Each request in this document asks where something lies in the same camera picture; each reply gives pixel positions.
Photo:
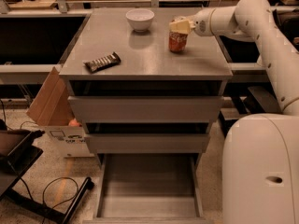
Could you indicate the black stand with tray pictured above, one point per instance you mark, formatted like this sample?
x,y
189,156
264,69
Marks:
x,y
17,155

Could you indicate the cardboard box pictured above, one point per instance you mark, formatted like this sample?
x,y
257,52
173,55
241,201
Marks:
x,y
51,111

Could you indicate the orange object in box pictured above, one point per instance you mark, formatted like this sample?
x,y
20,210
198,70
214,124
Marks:
x,y
74,123

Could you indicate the grey middle drawer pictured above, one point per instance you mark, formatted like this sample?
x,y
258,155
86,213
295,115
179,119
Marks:
x,y
147,143

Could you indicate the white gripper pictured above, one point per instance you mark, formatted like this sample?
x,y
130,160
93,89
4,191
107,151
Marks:
x,y
202,22

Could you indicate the grey drawer cabinet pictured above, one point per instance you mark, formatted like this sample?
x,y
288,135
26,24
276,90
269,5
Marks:
x,y
147,69

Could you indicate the grey top drawer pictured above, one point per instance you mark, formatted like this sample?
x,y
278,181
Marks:
x,y
145,109

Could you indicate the white ceramic bowl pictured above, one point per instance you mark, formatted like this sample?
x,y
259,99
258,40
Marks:
x,y
140,19

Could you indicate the red coke can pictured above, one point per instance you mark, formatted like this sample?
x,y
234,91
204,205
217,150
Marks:
x,y
177,42

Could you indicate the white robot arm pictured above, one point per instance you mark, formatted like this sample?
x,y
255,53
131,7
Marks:
x,y
260,162

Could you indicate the grey open bottom drawer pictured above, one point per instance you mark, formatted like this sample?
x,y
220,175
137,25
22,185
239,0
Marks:
x,y
148,189

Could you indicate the dark wrapped snack bar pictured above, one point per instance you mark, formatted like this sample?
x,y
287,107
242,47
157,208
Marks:
x,y
103,62

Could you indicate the black office chair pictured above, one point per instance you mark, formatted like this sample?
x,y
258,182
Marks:
x,y
249,106

